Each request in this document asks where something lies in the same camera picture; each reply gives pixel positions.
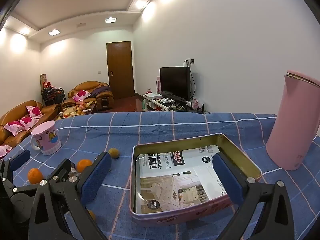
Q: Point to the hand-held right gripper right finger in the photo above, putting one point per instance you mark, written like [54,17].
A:
[227,177]

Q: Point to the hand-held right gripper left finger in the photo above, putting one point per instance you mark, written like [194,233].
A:
[96,180]

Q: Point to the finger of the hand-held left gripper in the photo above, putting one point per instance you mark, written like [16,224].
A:
[61,170]
[21,158]

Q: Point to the orange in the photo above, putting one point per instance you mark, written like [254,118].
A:
[33,176]
[92,215]
[84,165]

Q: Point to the pink tin box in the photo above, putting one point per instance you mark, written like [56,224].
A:
[250,165]

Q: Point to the brown-green kiwi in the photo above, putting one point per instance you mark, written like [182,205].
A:
[113,153]

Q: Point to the pink floral pillow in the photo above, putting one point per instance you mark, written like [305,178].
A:
[29,123]
[81,95]
[5,150]
[13,128]
[34,111]

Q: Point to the pink cartoon mug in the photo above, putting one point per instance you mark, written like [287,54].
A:
[47,140]

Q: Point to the brown leather sofa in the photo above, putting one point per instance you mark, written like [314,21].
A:
[15,110]

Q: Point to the printed paper liner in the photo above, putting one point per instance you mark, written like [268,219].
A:
[175,177]

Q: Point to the cluttered coffee table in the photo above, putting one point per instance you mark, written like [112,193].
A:
[80,110]

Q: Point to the black rack with clothes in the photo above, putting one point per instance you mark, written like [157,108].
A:
[52,93]

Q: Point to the pink flower decoration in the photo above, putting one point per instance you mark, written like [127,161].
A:
[197,104]

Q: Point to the blue plaid tablecloth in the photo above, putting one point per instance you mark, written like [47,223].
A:
[162,127]

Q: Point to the pink electric kettle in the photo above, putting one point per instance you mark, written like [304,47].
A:
[290,120]

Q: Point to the purple blanket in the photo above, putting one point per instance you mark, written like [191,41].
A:
[100,91]

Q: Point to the white television stand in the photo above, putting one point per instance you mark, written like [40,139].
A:
[155,103]

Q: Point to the flat white device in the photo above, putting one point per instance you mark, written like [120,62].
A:
[154,95]

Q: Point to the black flat television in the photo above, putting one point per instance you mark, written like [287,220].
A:
[175,82]

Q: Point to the brown wooden door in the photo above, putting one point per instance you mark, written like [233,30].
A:
[120,70]

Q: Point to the tall pink box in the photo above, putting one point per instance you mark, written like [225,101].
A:
[158,85]

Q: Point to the square recessed ceiling light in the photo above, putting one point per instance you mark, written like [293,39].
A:
[54,32]
[110,20]

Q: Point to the ceiling air vent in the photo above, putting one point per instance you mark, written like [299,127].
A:
[81,25]

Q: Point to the patterned wall hanging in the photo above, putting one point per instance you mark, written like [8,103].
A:
[43,78]

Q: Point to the wall power socket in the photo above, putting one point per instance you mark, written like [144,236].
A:
[190,61]

